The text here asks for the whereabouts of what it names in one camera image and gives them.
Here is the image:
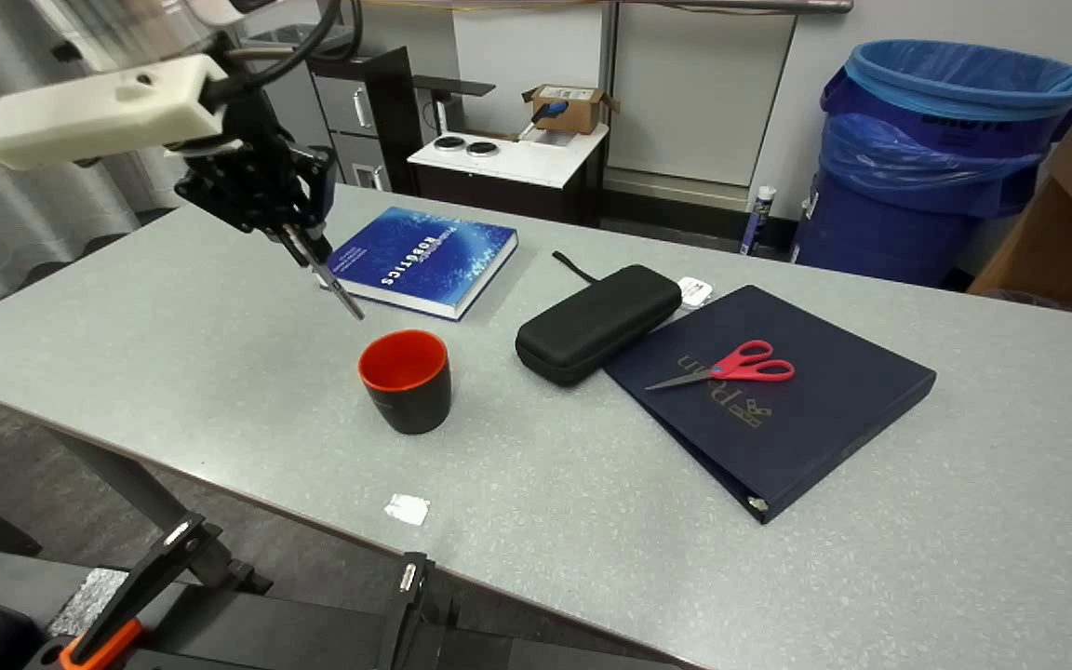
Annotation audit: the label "black equipment base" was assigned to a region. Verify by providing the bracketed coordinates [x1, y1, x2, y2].
[0, 545, 690, 670]

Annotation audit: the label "white marker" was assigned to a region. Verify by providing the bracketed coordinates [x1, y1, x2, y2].
[311, 255, 368, 323]

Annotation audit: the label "black drawer cabinet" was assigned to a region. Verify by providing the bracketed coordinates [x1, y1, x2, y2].
[307, 46, 424, 198]

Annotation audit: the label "navy blue binder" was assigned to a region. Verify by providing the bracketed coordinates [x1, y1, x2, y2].
[603, 283, 941, 526]

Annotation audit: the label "black zippered case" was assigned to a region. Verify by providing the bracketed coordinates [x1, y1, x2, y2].
[513, 251, 687, 391]

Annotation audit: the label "red and black cup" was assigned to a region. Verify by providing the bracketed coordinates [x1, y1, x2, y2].
[355, 327, 453, 438]

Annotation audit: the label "spray bottle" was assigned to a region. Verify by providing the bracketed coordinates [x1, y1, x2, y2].
[736, 181, 778, 258]

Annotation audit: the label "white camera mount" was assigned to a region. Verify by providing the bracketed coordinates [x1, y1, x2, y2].
[0, 54, 232, 174]

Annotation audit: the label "blue hardcover book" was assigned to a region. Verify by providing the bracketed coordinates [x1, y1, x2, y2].
[317, 204, 522, 323]

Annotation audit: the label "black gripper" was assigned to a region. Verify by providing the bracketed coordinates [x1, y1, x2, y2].
[172, 85, 344, 273]

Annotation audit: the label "black clamp orange handle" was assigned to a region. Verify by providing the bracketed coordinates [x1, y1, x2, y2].
[56, 513, 276, 670]

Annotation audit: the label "white tape piece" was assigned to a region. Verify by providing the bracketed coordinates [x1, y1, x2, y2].
[384, 493, 432, 528]

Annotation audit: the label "small white eraser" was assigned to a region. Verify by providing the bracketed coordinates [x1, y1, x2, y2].
[675, 273, 714, 313]

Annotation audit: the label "blue trash bin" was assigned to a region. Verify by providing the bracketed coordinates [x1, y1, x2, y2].
[794, 39, 1072, 288]

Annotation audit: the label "red handled scissors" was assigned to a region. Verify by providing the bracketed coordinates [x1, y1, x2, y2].
[644, 337, 801, 399]

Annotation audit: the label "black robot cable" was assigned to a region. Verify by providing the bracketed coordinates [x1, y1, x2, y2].
[206, 0, 368, 98]

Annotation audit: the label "low white top table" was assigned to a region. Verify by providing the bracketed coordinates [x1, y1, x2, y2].
[405, 119, 613, 227]

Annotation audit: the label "open cardboard box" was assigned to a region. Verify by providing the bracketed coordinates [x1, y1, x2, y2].
[522, 81, 613, 142]

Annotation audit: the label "white wall panel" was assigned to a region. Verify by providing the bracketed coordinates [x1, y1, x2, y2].
[603, 5, 801, 190]

